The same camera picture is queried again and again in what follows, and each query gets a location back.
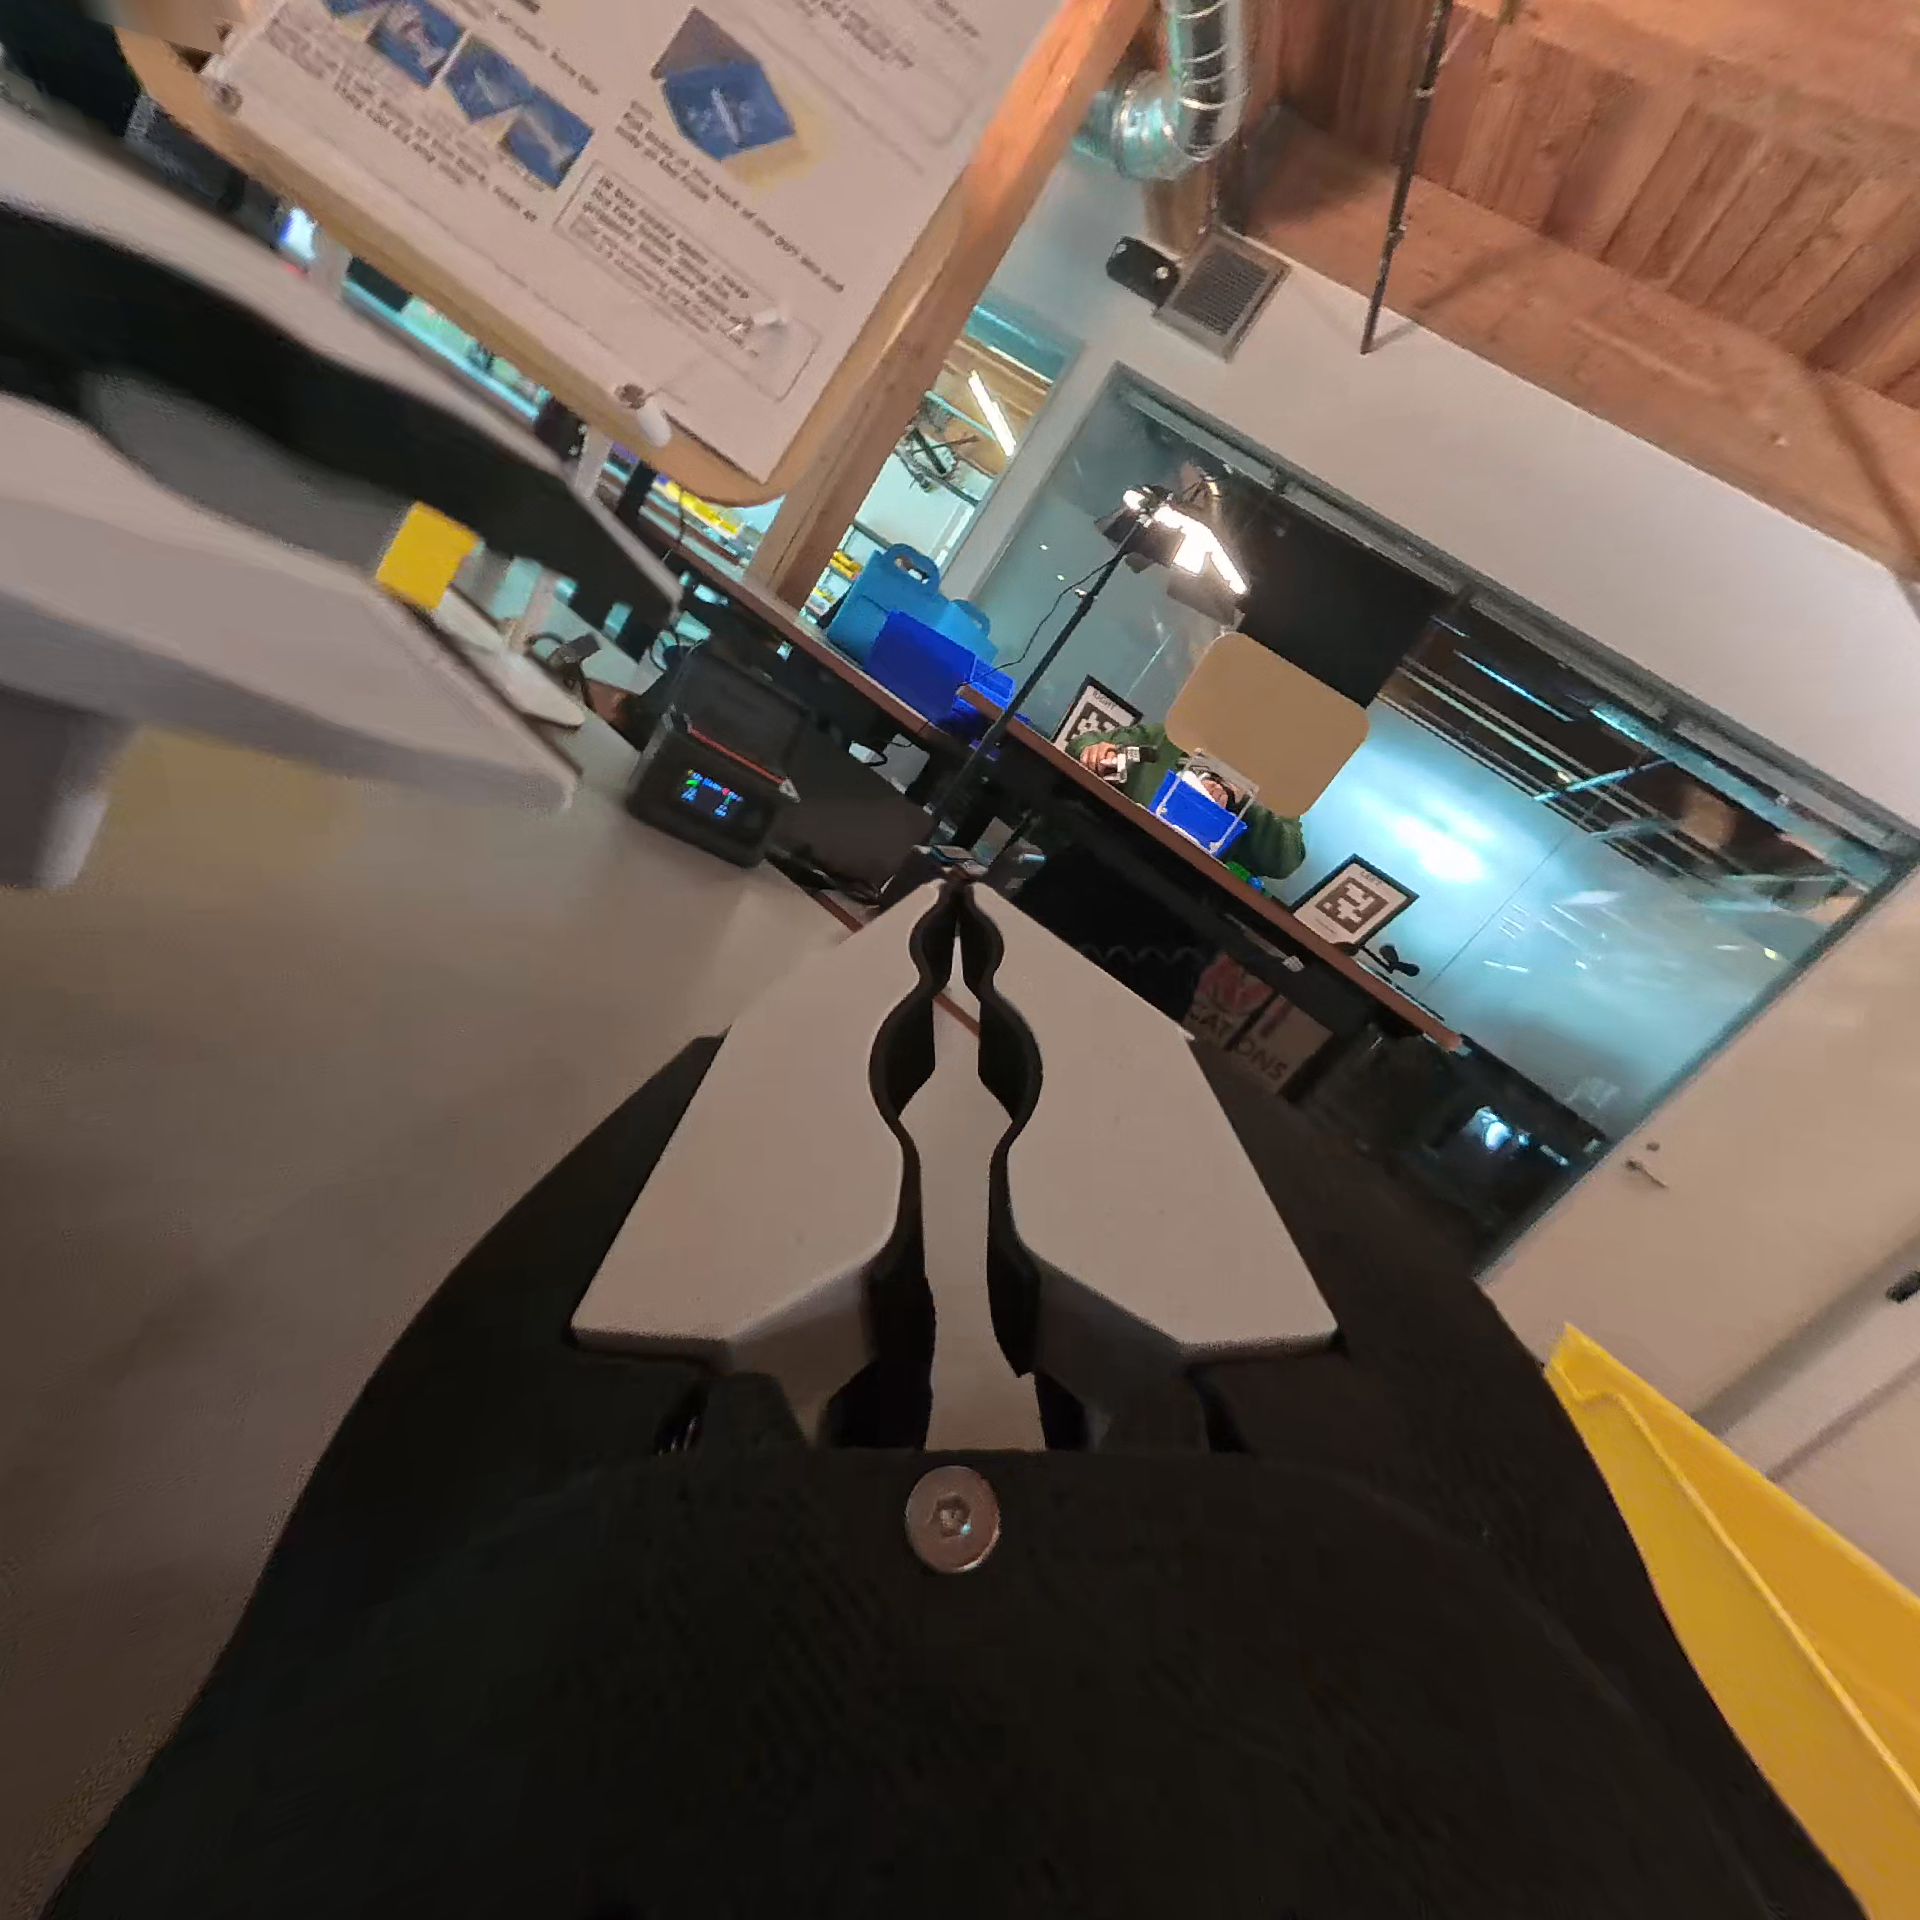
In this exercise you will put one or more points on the silver air duct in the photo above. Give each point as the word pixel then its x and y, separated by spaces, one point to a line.
pixel 1185 89

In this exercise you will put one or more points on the printed sign board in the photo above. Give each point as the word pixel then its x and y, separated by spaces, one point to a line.
pixel 1252 1026

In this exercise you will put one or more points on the black light stand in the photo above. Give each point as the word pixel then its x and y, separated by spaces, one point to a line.
pixel 1049 646

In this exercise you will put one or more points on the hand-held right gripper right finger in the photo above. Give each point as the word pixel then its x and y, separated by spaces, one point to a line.
pixel 1154 1200

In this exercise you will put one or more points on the wooden clipboard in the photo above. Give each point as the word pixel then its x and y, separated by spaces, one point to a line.
pixel 744 482

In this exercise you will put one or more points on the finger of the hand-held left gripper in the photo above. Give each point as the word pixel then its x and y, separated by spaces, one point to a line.
pixel 225 270
pixel 225 646

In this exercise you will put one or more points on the black battery charging case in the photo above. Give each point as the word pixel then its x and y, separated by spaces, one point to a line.
pixel 705 795

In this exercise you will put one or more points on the blue plastic bin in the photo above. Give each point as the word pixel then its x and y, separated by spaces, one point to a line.
pixel 1193 810

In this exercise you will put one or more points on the framed marker tag sign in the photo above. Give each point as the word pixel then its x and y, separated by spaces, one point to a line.
pixel 1094 715
pixel 1348 904

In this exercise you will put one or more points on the blue plastic tote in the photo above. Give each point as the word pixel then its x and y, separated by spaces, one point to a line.
pixel 886 599

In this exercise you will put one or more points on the black hanging pole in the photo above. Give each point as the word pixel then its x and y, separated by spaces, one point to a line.
pixel 1401 150

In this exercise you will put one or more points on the wall vent grille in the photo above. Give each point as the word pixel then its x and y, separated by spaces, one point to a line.
pixel 1224 292

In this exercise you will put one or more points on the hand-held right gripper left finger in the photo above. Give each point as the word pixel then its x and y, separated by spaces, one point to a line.
pixel 751 1200

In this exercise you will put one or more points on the stack of blue bins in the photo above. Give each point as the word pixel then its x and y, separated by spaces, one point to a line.
pixel 930 660

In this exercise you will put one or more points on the printed instruction sheet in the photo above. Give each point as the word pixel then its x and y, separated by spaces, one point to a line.
pixel 674 224

